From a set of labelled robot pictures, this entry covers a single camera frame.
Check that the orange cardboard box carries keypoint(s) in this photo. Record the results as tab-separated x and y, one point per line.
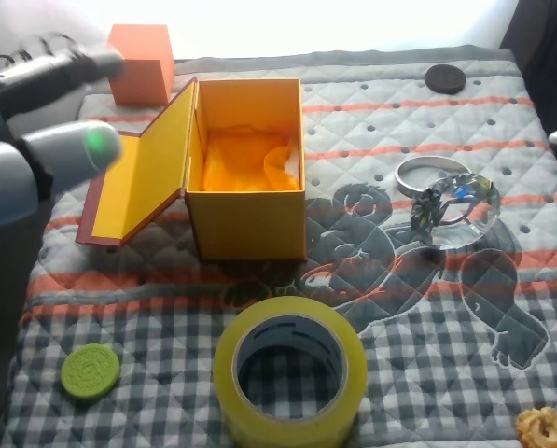
140	70

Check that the dark brown round cookie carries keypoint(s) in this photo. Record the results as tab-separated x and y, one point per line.
445	80

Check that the yellow tape roll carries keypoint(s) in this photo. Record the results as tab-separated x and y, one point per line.
296	420

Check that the grey quilt with bear print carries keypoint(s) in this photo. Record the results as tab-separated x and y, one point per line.
446	326

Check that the orange tissue paper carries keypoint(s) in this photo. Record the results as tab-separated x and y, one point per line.
245	163

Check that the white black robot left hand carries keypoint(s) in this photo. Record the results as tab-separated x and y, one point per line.
49	154

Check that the yellow gift box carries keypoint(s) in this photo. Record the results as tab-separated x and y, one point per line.
245	224

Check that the green round cookie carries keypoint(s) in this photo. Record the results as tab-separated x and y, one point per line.
90	372

